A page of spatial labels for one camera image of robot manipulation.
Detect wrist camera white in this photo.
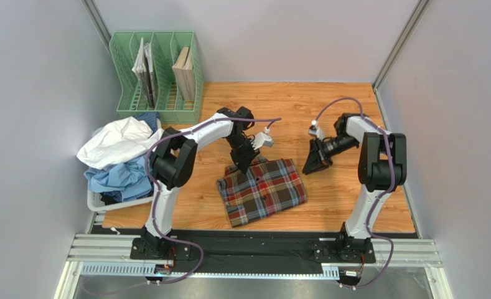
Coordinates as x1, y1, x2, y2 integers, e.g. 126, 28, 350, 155
252, 127, 274, 150
308, 120, 325, 141

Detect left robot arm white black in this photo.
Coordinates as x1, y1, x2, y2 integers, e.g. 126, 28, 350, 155
130, 107, 260, 260

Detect plaid long sleeve shirt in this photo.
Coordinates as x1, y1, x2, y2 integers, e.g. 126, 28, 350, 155
216, 155, 307, 228

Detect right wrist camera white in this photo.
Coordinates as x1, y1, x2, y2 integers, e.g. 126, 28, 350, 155
308, 120, 325, 141

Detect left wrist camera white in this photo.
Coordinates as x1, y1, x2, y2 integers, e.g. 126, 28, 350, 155
252, 127, 274, 150

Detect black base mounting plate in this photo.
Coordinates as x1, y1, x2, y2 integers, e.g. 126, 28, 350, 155
91, 227, 385, 275

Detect magazines in organizer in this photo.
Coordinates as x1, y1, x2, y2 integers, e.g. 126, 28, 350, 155
132, 37, 158, 110

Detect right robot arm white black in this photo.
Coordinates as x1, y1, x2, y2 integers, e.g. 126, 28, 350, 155
302, 113, 407, 262

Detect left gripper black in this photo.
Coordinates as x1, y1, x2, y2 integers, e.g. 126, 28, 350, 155
225, 133, 261, 174

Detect green plastic file organizer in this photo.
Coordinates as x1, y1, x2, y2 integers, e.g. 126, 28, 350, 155
109, 31, 204, 125

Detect white laundry basket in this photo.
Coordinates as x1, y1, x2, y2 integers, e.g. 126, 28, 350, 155
87, 127, 157, 212

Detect light blue shirt in basket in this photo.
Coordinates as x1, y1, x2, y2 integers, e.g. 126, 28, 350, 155
84, 156, 154, 202

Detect aluminium frame rail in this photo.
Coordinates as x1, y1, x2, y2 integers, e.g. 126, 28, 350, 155
57, 207, 452, 298

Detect beige book in organizer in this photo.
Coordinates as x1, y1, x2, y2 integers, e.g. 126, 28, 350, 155
172, 47, 196, 103

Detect white shirt in basket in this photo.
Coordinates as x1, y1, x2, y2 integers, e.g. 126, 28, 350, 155
76, 117, 164, 169

